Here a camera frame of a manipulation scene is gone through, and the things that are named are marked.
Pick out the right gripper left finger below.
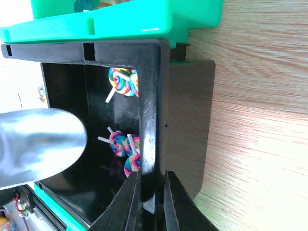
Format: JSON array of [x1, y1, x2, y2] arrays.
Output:
[[89, 172, 141, 231]]

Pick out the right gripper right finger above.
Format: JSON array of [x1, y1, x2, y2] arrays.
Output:
[[164, 171, 217, 231]]

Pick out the green candy bin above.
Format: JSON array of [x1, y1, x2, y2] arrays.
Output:
[[0, 0, 223, 48], [34, 184, 87, 231]]

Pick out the black candy bin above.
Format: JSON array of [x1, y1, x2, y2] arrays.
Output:
[[1, 40, 215, 231]]

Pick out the silver metal scoop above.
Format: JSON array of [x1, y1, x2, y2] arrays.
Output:
[[0, 108, 87, 190]]

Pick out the swirl lollipop bottom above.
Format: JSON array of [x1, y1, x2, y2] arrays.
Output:
[[124, 154, 140, 178]]

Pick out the swirl lollipop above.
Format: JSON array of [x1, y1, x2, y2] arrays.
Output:
[[105, 67, 134, 103], [124, 154, 140, 178], [129, 69, 139, 97], [97, 127, 126, 157], [124, 133, 141, 155]]

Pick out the swirl lollipop middle right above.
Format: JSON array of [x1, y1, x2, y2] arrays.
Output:
[[124, 133, 141, 155]]

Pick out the swirl lollipop middle left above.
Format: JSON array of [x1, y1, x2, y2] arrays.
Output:
[[97, 127, 126, 157]]

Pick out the swirl lollipop top right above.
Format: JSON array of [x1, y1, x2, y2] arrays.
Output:
[[129, 69, 139, 97]]

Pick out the swirl lollipop top left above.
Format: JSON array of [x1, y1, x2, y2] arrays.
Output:
[[105, 67, 134, 103]]

